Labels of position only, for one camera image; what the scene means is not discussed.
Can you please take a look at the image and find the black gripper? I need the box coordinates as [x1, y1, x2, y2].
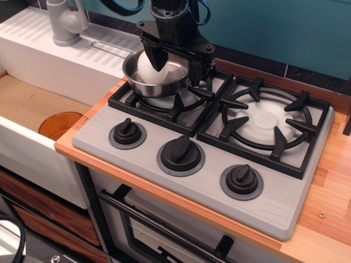
[137, 1, 214, 87]

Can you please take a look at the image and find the small steel pan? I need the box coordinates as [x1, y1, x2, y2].
[90, 41, 189, 98]

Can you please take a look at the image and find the white egg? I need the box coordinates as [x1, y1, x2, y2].
[137, 51, 168, 84]

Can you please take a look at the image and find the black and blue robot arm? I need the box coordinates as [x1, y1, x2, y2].
[137, 0, 215, 86]

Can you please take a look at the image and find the black left stove knob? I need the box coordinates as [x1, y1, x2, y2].
[109, 118, 147, 150]

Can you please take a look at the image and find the black stove knob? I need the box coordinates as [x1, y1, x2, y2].
[109, 118, 147, 150]
[220, 164, 264, 201]
[156, 135, 206, 177]

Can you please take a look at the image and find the black middle stove knob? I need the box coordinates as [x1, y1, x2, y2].
[156, 135, 206, 177]

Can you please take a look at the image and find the grey toy stove top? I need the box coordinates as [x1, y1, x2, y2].
[72, 72, 335, 240]

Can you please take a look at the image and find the black right stove knob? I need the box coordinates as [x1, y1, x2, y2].
[220, 164, 264, 201]

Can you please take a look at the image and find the black left burner grate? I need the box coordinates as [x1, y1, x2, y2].
[108, 70, 234, 137]

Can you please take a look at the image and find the black burner grate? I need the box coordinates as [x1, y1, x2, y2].
[197, 76, 335, 179]
[108, 70, 234, 137]

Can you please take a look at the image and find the grey toy faucet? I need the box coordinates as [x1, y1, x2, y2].
[47, 0, 88, 47]

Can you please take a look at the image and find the black right burner grate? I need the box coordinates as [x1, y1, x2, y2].
[197, 76, 335, 179]

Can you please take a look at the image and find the white toy sink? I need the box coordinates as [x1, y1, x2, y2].
[1, 7, 141, 209]

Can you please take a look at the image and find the wooden drawer front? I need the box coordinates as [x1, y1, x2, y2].
[1, 167, 108, 262]

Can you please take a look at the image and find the oven door with black handle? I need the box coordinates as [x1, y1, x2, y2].
[98, 184, 249, 263]

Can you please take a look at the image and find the black braided cable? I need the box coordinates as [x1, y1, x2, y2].
[0, 213, 27, 263]

